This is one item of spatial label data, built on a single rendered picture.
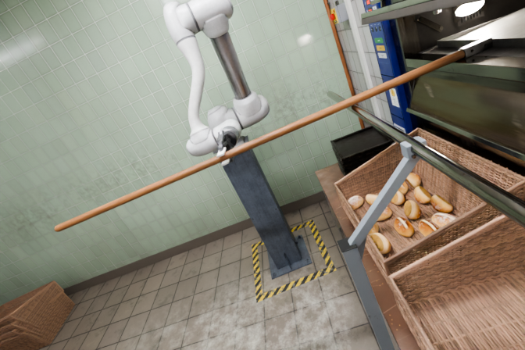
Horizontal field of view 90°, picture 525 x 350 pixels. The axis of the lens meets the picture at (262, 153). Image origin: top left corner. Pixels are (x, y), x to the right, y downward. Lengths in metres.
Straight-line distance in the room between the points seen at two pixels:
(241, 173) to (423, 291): 1.11
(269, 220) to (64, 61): 1.94
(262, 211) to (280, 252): 0.38
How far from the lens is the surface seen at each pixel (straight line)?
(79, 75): 2.56
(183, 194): 2.60
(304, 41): 2.19
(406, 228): 1.25
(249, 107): 1.59
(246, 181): 1.72
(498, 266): 1.13
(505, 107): 1.08
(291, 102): 2.22
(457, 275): 1.08
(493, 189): 0.52
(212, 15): 1.39
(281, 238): 1.99
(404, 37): 1.42
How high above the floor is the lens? 1.49
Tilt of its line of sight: 21 degrees down
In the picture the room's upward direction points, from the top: 25 degrees counter-clockwise
